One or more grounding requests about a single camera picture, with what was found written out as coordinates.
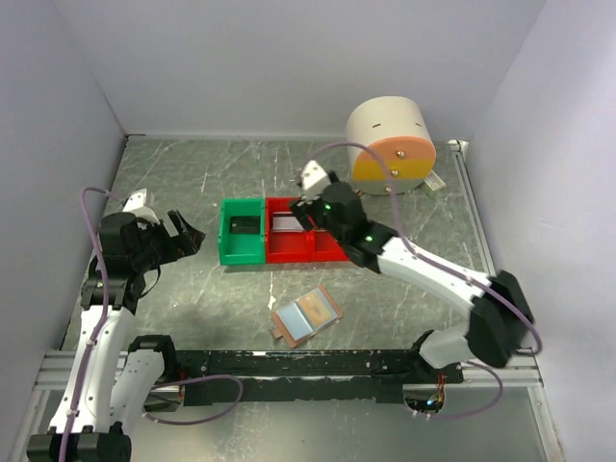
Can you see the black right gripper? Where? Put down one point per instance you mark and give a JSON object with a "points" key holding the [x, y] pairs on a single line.
{"points": [[304, 211]]}

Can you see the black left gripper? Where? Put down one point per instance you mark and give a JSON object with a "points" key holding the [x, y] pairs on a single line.
{"points": [[184, 243]]}

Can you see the white diamond print card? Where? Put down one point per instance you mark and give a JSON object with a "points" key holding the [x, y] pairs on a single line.
{"points": [[286, 223]]}

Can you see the red plastic bin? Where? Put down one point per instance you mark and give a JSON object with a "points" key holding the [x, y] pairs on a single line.
{"points": [[284, 247], [325, 249]]}

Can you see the green plastic bin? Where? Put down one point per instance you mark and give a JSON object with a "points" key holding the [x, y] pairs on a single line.
{"points": [[237, 249]]}

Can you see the gold numbered card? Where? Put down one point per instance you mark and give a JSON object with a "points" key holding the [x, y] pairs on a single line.
{"points": [[317, 309]]}

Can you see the brown leather card holder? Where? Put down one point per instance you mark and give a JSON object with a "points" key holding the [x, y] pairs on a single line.
{"points": [[305, 317]]}

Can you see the white round drawer cabinet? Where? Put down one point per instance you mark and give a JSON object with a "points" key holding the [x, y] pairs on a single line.
{"points": [[394, 127]]}

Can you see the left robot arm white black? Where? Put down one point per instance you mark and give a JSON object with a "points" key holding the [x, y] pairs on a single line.
{"points": [[105, 392]]}

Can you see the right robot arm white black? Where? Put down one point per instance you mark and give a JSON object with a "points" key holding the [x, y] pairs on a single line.
{"points": [[498, 315]]}

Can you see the black card in green bin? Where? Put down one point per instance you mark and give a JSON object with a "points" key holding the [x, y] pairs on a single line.
{"points": [[245, 225]]}

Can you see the small white green box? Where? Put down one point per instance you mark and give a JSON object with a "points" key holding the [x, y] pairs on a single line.
{"points": [[433, 182]]}

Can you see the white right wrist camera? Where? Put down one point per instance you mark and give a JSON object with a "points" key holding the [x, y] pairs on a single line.
{"points": [[314, 179]]}

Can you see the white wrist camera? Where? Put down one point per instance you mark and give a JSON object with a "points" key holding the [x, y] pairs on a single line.
{"points": [[314, 179], [139, 203]]}

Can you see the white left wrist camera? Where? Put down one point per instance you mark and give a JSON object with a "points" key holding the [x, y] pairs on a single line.
{"points": [[139, 203]]}

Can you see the white corner bracket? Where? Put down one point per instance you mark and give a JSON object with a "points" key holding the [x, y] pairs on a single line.
{"points": [[458, 146]]}

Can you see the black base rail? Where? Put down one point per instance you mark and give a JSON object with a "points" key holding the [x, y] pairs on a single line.
{"points": [[381, 375]]}

